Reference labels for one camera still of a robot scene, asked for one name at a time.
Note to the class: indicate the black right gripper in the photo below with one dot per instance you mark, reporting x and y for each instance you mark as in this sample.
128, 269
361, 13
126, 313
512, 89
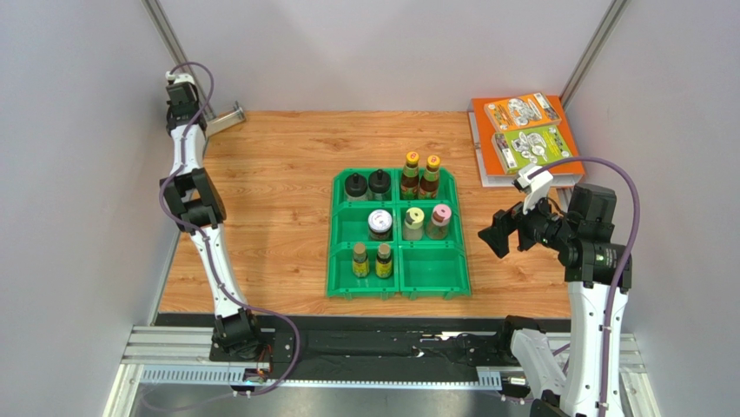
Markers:
512, 225

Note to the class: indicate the pink lid spice bottle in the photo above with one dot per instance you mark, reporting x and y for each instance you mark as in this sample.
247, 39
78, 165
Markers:
438, 225

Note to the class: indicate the yellow cap soy sauce bottle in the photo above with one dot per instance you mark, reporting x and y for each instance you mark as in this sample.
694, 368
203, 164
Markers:
429, 182

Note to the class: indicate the yellow-green lid sesame jar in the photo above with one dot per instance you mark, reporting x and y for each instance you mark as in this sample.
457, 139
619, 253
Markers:
413, 223

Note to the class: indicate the yellow cap green label bottle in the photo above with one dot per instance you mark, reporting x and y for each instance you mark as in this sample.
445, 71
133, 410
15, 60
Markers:
410, 177

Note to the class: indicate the white lid sauce jar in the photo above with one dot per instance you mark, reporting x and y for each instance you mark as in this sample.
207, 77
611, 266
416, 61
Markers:
380, 225

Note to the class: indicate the small yellow label oil bottle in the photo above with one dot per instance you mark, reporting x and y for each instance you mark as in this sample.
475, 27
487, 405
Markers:
360, 262

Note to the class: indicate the black lid jar white granules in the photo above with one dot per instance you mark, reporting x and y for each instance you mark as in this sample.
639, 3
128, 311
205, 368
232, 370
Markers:
356, 188

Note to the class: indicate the silver lid glass jar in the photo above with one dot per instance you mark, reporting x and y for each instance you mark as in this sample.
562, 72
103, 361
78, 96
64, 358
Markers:
229, 119

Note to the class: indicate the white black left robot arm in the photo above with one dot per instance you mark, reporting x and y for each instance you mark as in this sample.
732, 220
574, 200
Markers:
190, 198

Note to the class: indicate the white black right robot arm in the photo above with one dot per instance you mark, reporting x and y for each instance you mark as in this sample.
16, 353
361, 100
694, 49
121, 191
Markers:
598, 292

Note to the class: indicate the green comic book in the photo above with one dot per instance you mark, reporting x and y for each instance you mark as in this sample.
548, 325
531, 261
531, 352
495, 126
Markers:
542, 145

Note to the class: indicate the green plastic divided bin tray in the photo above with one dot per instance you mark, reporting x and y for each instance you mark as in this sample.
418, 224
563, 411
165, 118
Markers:
425, 268

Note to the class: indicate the orange comic book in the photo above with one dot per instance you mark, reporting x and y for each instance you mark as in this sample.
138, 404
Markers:
522, 112

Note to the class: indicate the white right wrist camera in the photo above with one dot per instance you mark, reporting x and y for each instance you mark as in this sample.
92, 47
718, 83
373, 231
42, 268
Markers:
534, 181

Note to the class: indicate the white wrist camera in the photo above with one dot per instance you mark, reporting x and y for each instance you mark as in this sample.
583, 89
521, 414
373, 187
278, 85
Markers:
175, 78
534, 181

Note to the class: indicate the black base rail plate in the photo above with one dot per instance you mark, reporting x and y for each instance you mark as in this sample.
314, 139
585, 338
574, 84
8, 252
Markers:
382, 349

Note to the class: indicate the aluminium frame post right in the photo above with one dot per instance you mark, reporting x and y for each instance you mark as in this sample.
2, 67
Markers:
599, 38

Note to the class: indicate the aluminium frame post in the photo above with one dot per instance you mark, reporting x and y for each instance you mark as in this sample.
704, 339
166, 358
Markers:
159, 18
599, 38

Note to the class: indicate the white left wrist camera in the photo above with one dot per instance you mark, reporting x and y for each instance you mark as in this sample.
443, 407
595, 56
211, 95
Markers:
175, 78

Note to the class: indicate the aluminium frame post left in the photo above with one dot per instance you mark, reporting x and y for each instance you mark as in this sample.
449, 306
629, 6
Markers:
159, 18

